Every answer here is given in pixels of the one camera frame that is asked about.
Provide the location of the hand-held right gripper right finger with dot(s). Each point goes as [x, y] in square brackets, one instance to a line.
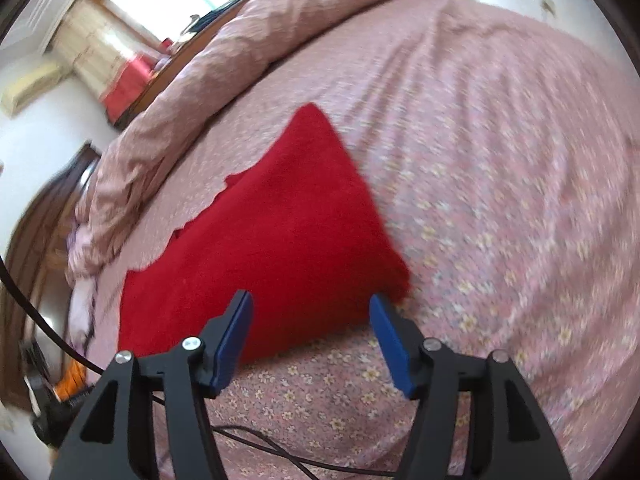
[392, 345]

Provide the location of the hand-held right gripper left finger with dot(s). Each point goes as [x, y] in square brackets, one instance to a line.
[231, 340]

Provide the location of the red knit sweater black trim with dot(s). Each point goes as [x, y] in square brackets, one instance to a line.
[280, 220]

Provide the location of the white purple pillow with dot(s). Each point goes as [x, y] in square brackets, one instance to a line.
[82, 305]

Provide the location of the pink floral bed sheet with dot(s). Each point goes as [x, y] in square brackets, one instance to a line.
[500, 160]

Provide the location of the pink quilted duvet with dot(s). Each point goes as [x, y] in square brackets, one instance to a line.
[200, 85]

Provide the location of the red cloth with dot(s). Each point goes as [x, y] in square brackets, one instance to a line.
[127, 85]

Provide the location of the beige curtain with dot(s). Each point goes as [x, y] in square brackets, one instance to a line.
[95, 50]

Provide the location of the white air conditioner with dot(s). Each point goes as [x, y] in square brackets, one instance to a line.
[27, 87]

